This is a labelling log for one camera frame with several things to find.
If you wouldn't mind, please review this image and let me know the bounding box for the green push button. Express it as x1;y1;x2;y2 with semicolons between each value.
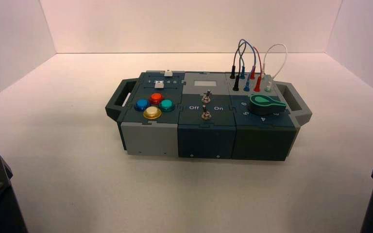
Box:
158;99;175;113

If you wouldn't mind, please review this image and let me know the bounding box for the yellow push button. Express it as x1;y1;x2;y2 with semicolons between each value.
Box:
143;106;162;120

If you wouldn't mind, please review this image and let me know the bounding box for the red push button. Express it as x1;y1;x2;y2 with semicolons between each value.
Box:
149;93;165;105

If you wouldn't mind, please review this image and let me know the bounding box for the blue push button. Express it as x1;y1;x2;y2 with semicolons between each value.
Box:
134;99;151;112

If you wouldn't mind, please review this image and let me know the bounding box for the grey and teal control box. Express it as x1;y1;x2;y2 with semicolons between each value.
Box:
105;70;313;162

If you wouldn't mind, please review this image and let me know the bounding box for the small grey display screen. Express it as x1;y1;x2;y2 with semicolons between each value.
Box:
194;80;217;88

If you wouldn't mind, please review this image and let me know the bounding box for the green rotary knob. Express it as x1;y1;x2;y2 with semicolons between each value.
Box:
248;94;287;117

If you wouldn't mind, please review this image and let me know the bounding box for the black jumper cable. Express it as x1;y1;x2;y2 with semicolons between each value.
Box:
230;41;247;92

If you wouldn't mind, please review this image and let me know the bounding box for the blue jumper cable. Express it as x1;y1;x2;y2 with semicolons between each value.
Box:
238;39;257;93

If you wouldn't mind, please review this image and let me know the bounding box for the red jumper cable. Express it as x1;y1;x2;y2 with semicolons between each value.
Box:
250;46;264;93

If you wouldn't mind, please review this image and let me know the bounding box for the white jumper cable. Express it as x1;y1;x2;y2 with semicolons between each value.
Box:
261;43;288;92

